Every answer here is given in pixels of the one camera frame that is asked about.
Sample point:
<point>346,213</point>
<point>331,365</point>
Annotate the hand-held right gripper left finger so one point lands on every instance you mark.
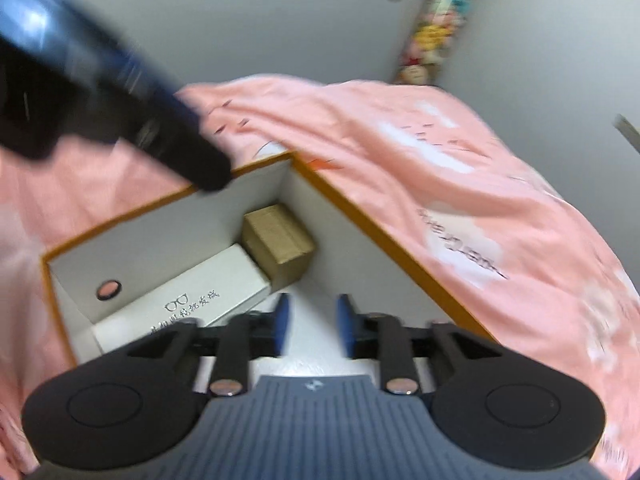
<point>282,327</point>

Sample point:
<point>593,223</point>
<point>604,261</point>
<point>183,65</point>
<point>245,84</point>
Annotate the grey wall fixture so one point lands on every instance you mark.
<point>627,132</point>

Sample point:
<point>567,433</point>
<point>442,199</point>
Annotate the small round pink disc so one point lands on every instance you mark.
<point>108,290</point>

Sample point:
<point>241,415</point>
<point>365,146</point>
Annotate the orange cardboard box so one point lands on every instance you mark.
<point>150,240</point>

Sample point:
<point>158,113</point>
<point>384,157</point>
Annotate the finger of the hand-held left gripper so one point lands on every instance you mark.
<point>165,110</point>

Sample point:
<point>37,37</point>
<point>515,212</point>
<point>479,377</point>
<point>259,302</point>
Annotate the white glasses case box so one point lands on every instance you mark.
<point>200,285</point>

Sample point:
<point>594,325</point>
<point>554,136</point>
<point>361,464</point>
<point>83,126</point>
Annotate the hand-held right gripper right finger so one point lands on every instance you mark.
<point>345,330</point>

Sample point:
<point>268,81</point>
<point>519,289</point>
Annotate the pile of plush toys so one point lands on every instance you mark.
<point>435,25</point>

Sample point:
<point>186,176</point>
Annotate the pink printed blanket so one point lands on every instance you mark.
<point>450,185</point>

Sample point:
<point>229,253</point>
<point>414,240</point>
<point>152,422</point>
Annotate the small brown cardboard box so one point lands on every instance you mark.
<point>277,240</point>

